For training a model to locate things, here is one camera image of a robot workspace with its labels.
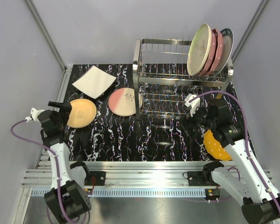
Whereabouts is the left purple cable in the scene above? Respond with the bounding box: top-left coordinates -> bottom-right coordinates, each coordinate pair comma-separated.
10,119 -> 87,224

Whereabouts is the pink speckled plate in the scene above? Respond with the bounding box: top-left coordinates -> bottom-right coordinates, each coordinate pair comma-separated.
108,88 -> 136,117

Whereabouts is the grey green-rimmed plate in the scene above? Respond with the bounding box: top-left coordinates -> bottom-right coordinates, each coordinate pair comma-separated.
214,28 -> 234,75

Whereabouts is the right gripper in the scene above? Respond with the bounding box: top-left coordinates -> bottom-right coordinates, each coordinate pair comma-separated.
176,104 -> 217,137

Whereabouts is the cream bordered plate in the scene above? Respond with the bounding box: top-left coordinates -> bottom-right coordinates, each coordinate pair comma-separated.
187,23 -> 212,76

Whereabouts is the yellow dotted plate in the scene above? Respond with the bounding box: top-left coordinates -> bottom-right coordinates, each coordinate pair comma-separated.
203,130 -> 232,161

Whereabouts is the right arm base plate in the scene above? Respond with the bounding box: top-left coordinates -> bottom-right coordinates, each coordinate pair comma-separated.
187,171 -> 217,187

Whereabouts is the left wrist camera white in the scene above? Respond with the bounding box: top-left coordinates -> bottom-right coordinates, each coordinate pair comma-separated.
25,108 -> 43,122

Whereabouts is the purple cable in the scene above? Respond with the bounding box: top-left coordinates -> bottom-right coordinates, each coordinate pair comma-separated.
191,91 -> 280,224
10,119 -> 87,224

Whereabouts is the stainless steel dish rack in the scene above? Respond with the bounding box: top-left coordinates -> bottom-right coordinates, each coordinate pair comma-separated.
132,38 -> 233,119

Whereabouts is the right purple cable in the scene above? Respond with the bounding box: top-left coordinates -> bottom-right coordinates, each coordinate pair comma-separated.
191,91 -> 280,224

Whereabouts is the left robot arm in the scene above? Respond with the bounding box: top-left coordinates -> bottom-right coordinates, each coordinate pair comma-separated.
37,101 -> 91,224

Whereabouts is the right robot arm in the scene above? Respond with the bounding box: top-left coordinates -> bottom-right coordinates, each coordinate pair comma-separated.
180,94 -> 280,224

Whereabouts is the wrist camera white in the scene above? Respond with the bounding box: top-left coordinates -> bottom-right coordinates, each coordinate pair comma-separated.
25,108 -> 43,122
183,94 -> 200,118

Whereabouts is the pink dotted plate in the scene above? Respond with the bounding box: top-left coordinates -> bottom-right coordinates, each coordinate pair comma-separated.
200,28 -> 218,76
206,28 -> 224,76

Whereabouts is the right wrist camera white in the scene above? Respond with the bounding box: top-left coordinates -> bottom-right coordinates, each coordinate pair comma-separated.
183,94 -> 200,118

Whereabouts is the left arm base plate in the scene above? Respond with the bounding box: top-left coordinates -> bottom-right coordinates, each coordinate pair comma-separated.
84,171 -> 106,186

